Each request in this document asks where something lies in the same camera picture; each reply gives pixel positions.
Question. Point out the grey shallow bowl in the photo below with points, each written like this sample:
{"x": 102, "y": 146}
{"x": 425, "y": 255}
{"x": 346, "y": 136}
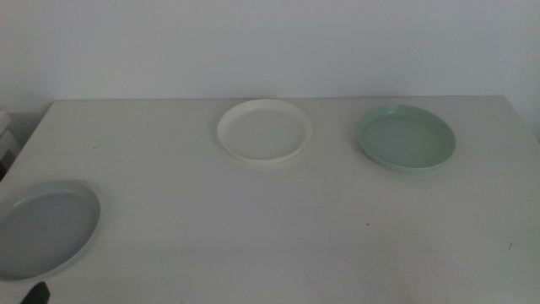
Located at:
{"x": 44, "y": 230}

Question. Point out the pale green shallow bowl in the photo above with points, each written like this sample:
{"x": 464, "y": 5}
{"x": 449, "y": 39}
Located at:
{"x": 405, "y": 139}

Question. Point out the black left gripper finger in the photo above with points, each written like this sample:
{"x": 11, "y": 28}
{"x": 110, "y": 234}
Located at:
{"x": 38, "y": 294}

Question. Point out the white shallow bowl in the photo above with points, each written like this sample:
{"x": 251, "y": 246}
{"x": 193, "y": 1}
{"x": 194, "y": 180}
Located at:
{"x": 263, "y": 133}

